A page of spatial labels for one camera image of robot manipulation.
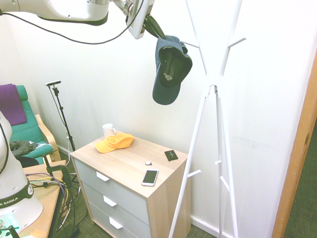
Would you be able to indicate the wooden door frame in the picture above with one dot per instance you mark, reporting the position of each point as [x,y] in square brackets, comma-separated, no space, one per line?
[294,161]

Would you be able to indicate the orange sticky note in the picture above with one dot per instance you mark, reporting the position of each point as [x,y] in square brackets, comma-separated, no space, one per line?
[38,233]

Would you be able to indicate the orange baseball cap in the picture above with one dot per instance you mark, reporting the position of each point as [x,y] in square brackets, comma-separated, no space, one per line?
[114,143]

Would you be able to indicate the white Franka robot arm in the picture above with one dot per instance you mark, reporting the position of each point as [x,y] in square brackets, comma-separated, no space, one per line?
[62,10]

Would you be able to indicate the black square pad with cross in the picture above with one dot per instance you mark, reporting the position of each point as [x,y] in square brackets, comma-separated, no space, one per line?
[171,155]

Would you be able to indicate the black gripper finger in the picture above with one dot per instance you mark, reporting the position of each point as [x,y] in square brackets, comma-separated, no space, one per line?
[150,30]
[156,26]

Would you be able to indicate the dark blue baseball cap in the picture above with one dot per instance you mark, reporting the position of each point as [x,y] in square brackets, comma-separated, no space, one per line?
[164,91]

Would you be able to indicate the black tripod stand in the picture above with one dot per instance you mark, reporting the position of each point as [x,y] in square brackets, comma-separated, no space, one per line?
[63,116]

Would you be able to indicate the wooden dresser with grey drawers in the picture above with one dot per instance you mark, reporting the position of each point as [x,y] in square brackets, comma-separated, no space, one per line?
[158,198]

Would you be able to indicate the dark green garment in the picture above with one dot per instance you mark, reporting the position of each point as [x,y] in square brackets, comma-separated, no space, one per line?
[21,147]

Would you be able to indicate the black bar camera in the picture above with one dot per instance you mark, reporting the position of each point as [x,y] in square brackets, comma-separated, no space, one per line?
[53,83]

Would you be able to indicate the black table clamp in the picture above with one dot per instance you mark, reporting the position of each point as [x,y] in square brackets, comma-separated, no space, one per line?
[63,171]

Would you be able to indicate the white coat rack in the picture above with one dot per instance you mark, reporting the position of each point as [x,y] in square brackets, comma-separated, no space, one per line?
[213,79]

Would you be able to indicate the white smartphone with black screen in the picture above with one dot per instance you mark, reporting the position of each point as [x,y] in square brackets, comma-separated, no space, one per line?
[150,176]

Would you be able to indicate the white ceramic mug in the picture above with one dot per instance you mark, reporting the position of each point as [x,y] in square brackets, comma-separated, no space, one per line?
[108,130]

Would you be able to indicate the small white round tag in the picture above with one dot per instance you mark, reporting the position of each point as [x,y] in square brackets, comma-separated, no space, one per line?
[148,163]

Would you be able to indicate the black cushion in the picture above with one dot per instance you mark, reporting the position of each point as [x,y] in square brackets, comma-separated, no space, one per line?
[29,161]

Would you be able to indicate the green wooden armchair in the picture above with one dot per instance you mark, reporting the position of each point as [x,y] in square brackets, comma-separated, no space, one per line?
[32,129]

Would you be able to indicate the purple cloth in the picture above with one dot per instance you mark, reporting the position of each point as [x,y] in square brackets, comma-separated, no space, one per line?
[11,104]

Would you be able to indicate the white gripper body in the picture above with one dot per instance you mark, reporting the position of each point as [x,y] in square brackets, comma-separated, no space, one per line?
[140,17]

